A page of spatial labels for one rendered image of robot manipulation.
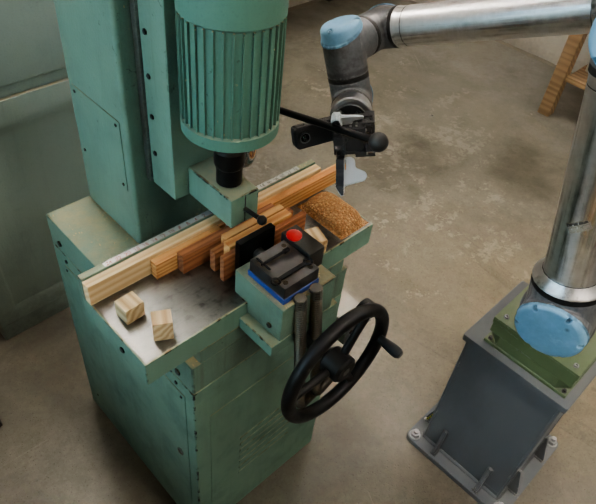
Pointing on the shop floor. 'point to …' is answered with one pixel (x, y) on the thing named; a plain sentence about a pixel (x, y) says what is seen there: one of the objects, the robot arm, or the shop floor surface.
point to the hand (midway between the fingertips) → (335, 160)
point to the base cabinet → (194, 413)
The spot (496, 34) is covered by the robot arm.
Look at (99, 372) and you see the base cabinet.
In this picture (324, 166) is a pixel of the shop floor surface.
